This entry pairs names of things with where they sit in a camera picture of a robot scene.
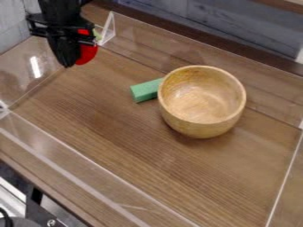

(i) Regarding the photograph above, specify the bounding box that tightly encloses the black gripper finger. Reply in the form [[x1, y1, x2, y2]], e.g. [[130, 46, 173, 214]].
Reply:
[[47, 36, 79, 67]]

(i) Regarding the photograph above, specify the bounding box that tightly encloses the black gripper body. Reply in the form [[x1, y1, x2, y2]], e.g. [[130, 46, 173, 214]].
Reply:
[[27, 13, 98, 44]]

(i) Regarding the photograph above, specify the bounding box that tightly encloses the red felt strawberry toy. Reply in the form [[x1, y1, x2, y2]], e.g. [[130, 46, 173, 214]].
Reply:
[[77, 28, 102, 65]]

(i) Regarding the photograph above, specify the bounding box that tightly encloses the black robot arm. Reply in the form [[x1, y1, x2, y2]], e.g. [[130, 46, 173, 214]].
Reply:
[[27, 0, 98, 67]]

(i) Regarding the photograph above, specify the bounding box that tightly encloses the green foam block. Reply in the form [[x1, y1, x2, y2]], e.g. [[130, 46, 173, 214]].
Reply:
[[131, 78, 162, 103]]

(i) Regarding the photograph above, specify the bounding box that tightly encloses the wooden bowl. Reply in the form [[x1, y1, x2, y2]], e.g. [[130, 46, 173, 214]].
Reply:
[[158, 65, 247, 138]]

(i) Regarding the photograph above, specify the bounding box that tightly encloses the clear acrylic corner bracket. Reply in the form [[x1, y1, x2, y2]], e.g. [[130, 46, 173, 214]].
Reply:
[[94, 12, 117, 46]]

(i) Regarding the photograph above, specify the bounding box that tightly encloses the black cable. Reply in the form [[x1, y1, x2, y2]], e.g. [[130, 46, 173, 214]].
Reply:
[[0, 207, 17, 227]]

